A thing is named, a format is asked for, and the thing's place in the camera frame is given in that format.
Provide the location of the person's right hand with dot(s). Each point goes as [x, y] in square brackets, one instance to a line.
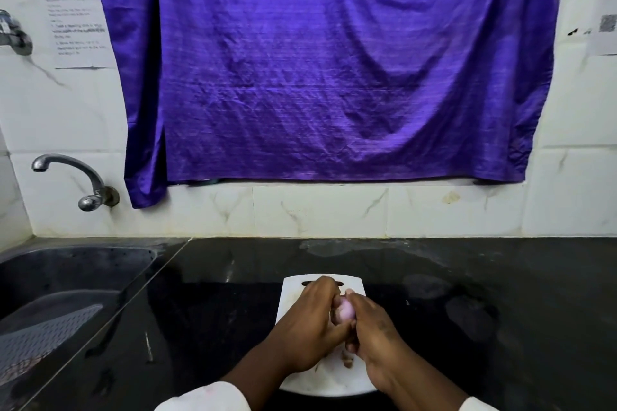
[378, 343]

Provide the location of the person's left hand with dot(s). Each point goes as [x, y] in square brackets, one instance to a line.
[308, 329]

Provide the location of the person's left fingers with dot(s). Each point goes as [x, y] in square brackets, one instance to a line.
[325, 292]

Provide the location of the person's right thumb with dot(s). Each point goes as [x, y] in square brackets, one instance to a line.
[355, 304]

